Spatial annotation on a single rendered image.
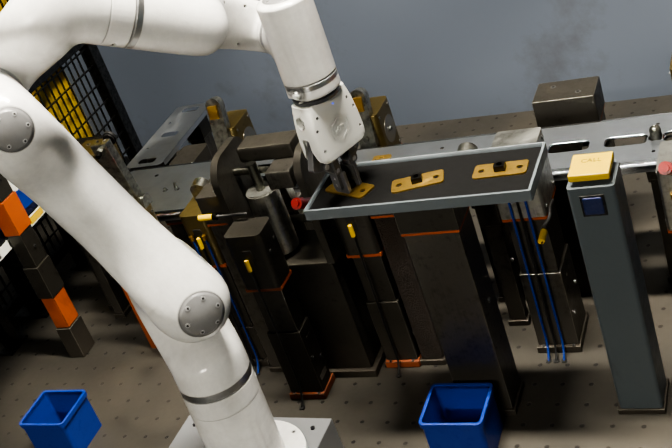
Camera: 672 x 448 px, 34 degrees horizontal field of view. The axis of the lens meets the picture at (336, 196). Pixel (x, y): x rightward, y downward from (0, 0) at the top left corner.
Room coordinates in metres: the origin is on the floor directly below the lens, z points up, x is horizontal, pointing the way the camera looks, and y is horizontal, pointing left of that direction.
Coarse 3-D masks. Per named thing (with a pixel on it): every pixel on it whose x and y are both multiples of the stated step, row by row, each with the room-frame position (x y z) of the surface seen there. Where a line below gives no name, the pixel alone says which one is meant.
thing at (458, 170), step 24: (360, 168) 1.62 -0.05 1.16; (384, 168) 1.59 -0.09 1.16; (408, 168) 1.56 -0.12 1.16; (432, 168) 1.54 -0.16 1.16; (456, 168) 1.51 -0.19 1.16; (528, 168) 1.43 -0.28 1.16; (384, 192) 1.52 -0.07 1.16; (408, 192) 1.49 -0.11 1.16; (432, 192) 1.46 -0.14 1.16; (456, 192) 1.44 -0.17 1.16; (480, 192) 1.41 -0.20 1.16
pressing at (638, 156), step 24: (600, 120) 1.79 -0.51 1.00; (624, 120) 1.75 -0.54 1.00; (648, 120) 1.72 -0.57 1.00; (408, 144) 1.96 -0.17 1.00; (432, 144) 1.93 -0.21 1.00; (456, 144) 1.89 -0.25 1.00; (480, 144) 1.86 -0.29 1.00; (552, 144) 1.76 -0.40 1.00; (600, 144) 1.70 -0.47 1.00; (648, 144) 1.64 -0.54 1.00; (144, 168) 2.31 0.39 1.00; (168, 168) 2.25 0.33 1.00; (192, 168) 2.21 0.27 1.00; (552, 168) 1.68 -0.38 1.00; (624, 168) 1.60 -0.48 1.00; (648, 168) 1.58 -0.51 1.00; (144, 192) 2.18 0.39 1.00; (168, 192) 2.14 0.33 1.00; (168, 216) 2.03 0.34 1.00
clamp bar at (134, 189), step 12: (108, 132) 2.02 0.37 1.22; (96, 144) 1.99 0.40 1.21; (108, 144) 1.98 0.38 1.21; (96, 156) 1.97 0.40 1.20; (108, 156) 1.98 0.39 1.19; (120, 156) 2.00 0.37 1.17; (108, 168) 1.99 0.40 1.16; (120, 168) 1.99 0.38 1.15; (120, 180) 1.99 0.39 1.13; (132, 180) 2.00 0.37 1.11; (132, 192) 1.99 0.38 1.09
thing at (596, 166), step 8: (608, 152) 1.40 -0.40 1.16; (576, 160) 1.41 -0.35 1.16; (584, 160) 1.40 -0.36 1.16; (592, 160) 1.39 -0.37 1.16; (600, 160) 1.38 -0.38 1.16; (608, 160) 1.37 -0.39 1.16; (576, 168) 1.38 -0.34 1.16; (584, 168) 1.38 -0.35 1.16; (592, 168) 1.37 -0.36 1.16; (600, 168) 1.36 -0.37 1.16; (608, 168) 1.35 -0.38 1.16; (568, 176) 1.37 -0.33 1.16; (576, 176) 1.37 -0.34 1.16; (584, 176) 1.36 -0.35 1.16; (592, 176) 1.35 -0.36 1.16; (600, 176) 1.35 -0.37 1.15; (608, 176) 1.34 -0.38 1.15
